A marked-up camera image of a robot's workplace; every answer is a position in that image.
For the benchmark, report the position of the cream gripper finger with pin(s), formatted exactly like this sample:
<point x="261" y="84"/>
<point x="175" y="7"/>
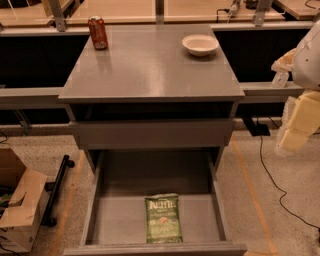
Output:
<point x="284" y="63"/>
<point x="300" y="120"/>

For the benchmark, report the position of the green jalapeno chip bag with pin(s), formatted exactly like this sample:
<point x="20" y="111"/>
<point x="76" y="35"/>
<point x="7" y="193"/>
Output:
<point x="162" y="216"/>

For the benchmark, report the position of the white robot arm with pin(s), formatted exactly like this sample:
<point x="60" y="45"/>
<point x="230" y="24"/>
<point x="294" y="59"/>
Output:
<point x="306" y="63"/>

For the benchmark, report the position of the grey drawer cabinet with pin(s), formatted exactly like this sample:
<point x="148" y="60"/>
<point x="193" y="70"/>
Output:
<point x="150" y="126"/>

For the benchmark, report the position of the open grey middle drawer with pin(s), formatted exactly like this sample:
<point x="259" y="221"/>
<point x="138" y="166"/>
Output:
<point x="116" y="222"/>

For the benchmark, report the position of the clear sanitizer pump bottle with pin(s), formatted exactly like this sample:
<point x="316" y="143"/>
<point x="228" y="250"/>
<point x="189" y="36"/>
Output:
<point x="280" y="79"/>

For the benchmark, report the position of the grey metal railing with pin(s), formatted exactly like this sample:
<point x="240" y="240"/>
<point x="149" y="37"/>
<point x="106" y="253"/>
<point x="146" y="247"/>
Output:
<point x="30" y="96"/>

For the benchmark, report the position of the white bowl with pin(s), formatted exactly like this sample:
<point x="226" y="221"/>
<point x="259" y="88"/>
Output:
<point x="200" y="45"/>

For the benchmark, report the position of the red soda can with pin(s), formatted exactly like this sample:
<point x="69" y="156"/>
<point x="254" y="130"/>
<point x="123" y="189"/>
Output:
<point x="98" y="32"/>

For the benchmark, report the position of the black wheeled stand base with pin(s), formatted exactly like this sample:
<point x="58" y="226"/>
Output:
<point x="53" y="189"/>

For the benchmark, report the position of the cardboard box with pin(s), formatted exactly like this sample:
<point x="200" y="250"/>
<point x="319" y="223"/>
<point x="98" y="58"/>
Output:
<point x="21" y="218"/>

